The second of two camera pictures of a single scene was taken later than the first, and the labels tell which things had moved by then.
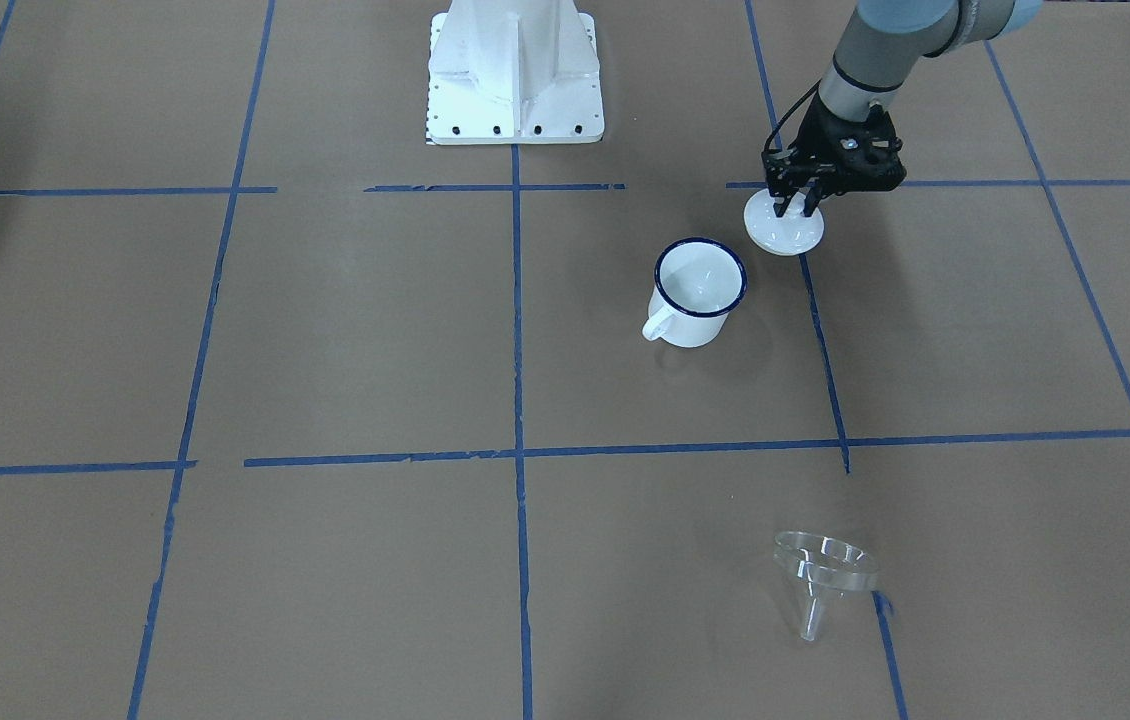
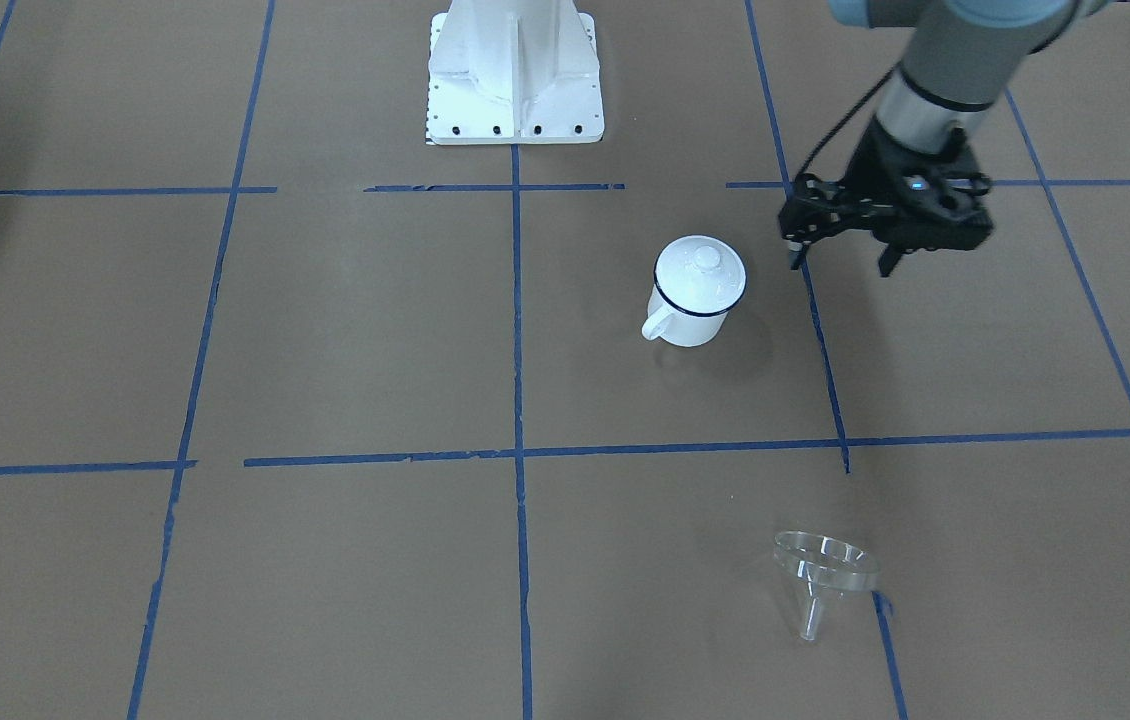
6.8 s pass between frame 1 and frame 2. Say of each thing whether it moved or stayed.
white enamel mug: stayed
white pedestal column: stayed
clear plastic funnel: stayed
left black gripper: moved
